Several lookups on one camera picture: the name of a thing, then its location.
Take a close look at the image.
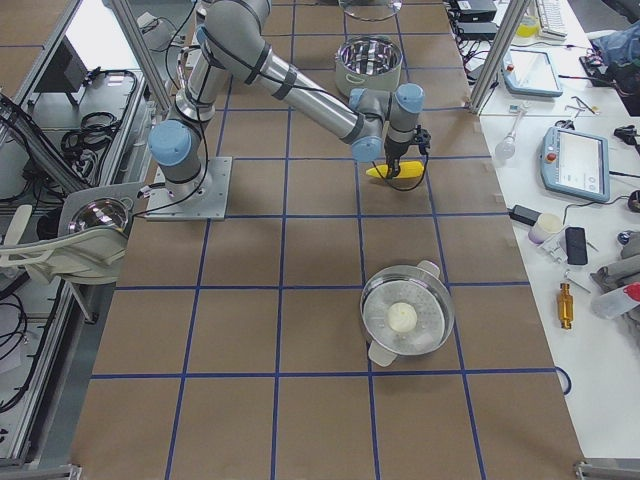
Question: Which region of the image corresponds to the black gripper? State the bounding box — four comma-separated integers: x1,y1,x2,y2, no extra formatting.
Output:
384,125,431,180

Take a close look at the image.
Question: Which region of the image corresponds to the yellow corn cob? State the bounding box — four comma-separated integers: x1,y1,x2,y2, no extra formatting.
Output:
366,160,425,180

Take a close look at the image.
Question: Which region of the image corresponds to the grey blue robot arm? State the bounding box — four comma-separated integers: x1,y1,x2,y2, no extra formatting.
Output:
147,1,430,218

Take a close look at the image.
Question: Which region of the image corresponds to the steel steamer pot with bun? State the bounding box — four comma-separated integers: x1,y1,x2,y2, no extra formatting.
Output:
360,260,455,367

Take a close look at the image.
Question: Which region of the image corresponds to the glass pot lid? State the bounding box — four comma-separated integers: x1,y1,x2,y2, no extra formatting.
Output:
338,0,403,22

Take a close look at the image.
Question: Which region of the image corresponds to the clear light bulb tool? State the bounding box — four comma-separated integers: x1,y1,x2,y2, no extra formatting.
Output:
494,104,529,166

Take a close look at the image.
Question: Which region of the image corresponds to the black power adapter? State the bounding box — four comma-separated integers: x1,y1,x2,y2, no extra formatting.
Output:
508,205,541,226

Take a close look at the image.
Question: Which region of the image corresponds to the white steamed bun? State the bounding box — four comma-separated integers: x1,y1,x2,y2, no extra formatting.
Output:
386,302,418,333

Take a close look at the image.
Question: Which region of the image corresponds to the teach pendant far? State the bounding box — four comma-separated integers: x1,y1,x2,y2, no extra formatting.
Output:
502,49,563,98

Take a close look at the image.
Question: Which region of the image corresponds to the teach pendant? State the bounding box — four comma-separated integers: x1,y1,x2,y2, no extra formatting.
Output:
539,127,611,203
502,49,563,98

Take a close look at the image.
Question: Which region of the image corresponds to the white purple cup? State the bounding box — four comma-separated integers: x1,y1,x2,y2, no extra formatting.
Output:
528,213,563,245

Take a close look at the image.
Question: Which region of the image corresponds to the teach pendant near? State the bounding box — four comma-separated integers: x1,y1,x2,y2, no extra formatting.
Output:
539,127,611,203

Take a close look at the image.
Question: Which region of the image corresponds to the black phone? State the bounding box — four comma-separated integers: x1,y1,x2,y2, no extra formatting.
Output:
565,227,588,266

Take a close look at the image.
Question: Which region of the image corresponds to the gold brass fitting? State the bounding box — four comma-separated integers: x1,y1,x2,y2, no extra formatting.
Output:
556,282,574,330

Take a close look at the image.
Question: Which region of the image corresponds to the white plastic bottle red cap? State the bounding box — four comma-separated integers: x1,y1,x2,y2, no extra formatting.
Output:
591,282,639,319

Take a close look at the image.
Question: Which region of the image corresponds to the black monitor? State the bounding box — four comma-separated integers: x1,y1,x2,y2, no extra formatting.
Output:
34,35,89,106

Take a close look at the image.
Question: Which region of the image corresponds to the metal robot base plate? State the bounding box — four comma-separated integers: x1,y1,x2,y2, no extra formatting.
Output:
140,156,233,222

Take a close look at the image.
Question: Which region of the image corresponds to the aluminium frame post right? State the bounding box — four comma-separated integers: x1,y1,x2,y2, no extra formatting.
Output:
469,0,529,114

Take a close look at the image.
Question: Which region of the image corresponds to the aluminium frame post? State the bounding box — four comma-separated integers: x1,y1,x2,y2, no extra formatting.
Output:
109,0,172,115
469,0,529,114

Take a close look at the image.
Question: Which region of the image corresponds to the black cable coil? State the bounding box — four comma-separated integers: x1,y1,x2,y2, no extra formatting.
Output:
62,110,124,161

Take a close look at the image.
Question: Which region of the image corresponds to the aluminium frame post left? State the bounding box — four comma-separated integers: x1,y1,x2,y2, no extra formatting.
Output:
109,0,172,115

